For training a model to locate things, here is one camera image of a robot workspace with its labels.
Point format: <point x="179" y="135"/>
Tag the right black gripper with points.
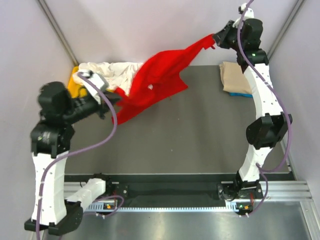
<point x="220" y="36"/>

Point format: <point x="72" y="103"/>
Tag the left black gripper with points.
<point x="104" y="105"/>

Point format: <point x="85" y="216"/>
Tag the red t-shirt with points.
<point x="158" y="78"/>

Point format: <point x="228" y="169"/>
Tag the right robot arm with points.
<point x="270" y="125"/>

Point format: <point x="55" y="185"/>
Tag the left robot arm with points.
<point x="50" y="148"/>

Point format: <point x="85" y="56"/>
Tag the yellow plastic bin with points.
<point x="75" y="86"/>

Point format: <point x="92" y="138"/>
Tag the folded beige t-shirt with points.
<point x="233" y="79"/>

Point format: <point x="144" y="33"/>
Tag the white t-shirt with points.
<point x="117" y="74"/>

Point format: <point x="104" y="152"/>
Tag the folded blue t-shirt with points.
<point x="235" y="94"/>

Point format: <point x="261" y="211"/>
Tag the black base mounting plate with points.
<point x="170" y="190"/>

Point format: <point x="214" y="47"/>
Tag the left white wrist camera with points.
<point x="89" y="79"/>

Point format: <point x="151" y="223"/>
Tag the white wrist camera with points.
<point x="89" y="79"/>
<point x="244" y="14"/>

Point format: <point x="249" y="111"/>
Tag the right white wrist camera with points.
<point x="244" y="14"/>

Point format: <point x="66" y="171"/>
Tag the slotted grey cable duct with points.
<point x="106" y="206"/>

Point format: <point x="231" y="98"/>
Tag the aluminium frame rail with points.
<point x="288" y="213"/>

